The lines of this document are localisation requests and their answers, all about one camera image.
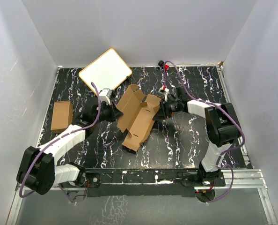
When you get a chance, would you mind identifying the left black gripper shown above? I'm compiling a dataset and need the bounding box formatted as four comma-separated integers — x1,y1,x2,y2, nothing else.
94,101,124,124

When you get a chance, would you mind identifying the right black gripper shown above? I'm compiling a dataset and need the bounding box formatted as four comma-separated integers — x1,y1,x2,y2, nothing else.
153,98,182,120

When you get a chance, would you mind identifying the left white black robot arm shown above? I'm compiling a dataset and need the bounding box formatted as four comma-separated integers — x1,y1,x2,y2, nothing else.
16,97,123,195

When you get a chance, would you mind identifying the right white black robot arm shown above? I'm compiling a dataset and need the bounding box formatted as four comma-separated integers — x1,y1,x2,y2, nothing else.
153,86,242,186

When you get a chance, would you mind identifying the folded brown cardboard box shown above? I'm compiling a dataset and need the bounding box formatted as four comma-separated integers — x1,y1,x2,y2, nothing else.
51,101,73,134

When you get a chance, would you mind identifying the red and black knob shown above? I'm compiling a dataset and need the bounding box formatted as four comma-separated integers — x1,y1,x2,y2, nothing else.
158,60,169,72

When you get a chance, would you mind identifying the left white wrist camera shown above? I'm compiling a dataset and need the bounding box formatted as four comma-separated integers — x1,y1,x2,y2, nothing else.
99,88,112,105

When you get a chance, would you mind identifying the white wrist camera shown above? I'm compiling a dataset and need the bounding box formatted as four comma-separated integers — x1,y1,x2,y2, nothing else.
158,85,169,101
99,88,112,105

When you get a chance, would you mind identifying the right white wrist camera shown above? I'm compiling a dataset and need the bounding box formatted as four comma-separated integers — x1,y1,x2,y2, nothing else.
158,85,169,101

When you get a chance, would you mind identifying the white board with wooden frame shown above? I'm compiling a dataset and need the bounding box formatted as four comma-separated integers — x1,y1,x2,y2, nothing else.
79,48,132,93

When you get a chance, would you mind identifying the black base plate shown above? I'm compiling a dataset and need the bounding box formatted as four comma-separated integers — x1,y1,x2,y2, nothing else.
59,167,226,198

